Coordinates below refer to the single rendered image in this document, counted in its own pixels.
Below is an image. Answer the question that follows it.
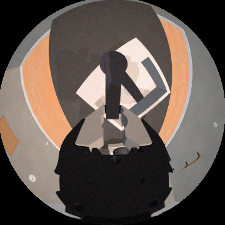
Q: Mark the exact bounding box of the white rectangular sink basin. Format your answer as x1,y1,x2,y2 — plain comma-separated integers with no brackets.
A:
76,38,170,131

